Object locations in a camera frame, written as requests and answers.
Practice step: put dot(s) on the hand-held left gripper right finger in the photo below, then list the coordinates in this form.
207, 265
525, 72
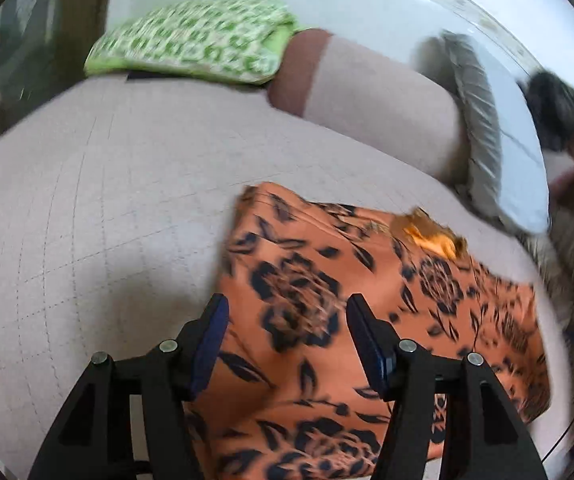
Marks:
372, 350

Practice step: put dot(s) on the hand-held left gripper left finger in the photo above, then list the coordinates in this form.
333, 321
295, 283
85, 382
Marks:
212, 342

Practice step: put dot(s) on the orange floral blouse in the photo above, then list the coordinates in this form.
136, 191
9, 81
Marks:
317, 280

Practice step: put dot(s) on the pink quilted bed cover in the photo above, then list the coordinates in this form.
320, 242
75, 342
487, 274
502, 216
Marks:
92, 210

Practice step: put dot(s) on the grey-blue pillow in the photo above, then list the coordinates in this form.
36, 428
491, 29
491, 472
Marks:
512, 160

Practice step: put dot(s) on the beige brown bolster pillow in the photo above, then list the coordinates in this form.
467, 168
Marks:
377, 95

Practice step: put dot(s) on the green patterned pillow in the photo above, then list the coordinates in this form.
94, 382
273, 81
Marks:
192, 35

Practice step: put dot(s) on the wooden door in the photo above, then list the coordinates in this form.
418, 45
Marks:
57, 25

